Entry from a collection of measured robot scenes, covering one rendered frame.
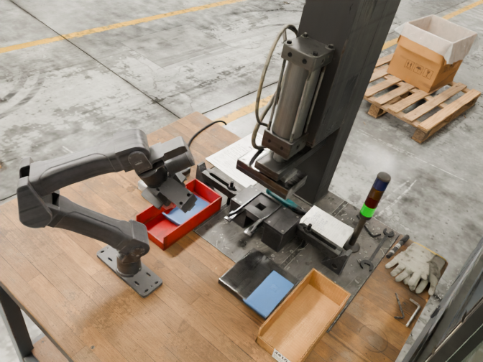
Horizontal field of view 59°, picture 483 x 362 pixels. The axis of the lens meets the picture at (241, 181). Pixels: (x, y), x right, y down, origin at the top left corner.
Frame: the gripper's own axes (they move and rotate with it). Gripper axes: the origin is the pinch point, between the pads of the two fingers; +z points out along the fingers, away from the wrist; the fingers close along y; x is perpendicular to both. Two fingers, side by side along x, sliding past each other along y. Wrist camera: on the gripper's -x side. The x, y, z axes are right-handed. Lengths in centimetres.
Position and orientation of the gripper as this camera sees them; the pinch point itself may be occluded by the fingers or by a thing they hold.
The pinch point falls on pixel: (175, 200)
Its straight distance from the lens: 113.1
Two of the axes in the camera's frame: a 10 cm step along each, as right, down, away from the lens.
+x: -7.5, -5.1, 4.2
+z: 1.9, 4.3, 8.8
